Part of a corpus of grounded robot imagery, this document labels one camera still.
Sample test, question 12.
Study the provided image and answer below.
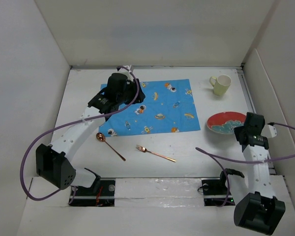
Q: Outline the red and teal plate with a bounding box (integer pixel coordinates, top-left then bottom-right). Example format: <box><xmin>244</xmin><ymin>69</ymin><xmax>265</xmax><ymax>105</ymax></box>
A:
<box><xmin>206</xmin><ymin>111</ymin><xmax>246</xmax><ymax>135</ymax></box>

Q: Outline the blue space-print cloth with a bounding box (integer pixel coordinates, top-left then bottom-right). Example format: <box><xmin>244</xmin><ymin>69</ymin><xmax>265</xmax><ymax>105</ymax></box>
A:
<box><xmin>99</xmin><ymin>79</ymin><xmax>201</xmax><ymax>137</ymax></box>

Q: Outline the pale yellow mug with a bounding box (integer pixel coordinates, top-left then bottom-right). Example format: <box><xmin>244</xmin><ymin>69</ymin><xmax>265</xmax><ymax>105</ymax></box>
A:
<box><xmin>209</xmin><ymin>75</ymin><xmax>232</xmax><ymax>96</ymax></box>

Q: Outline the copper fork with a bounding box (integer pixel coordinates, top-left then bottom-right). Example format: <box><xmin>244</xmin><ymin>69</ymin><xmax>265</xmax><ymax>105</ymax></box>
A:
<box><xmin>136</xmin><ymin>145</ymin><xmax>176</xmax><ymax>163</ymax></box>

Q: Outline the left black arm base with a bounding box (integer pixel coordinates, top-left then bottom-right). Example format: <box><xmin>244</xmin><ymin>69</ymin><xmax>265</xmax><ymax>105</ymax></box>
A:
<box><xmin>69</xmin><ymin>178</ymin><xmax>116</xmax><ymax>207</ymax></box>

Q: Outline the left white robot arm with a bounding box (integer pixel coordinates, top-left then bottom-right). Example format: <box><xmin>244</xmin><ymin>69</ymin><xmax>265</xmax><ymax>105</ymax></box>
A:
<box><xmin>35</xmin><ymin>65</ymin><xmax>145</xmax><ymax>195</ymax></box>

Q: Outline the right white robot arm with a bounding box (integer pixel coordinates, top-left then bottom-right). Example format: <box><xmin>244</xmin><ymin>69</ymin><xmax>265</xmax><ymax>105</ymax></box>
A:
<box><xmin>217</xmin><ymin>112</ymin><xmax>286</xmax><ymax>236</ymax></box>

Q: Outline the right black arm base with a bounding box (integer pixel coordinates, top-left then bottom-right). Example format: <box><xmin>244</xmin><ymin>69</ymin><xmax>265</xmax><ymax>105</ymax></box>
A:
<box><xmin>198</xmin><ymin>169</ymin><xmax>245</xmax><ymax>207</ymax></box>

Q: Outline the copper spoon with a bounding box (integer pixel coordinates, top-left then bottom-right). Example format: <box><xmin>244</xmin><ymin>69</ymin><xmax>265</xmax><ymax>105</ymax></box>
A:
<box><xmin>96</xmin><ymin>132</ymin><xmax>126</xmax><ymax>161</ymax></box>

